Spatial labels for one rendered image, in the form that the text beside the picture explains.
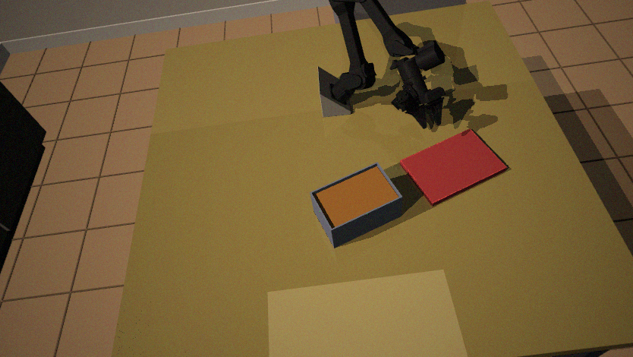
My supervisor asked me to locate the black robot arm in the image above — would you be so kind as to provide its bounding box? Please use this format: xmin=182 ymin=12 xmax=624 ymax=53
xmin=329 ymin=0 xmax=445 ymax=110

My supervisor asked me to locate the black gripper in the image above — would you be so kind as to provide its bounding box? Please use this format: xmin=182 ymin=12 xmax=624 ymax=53
xmin=401 ymin=74 xmax=446 ymax=129

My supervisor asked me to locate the red rectangular lid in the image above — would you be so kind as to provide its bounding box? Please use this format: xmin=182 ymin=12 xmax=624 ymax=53
xmin=400 ymin=129 xmax=507 ymax=207

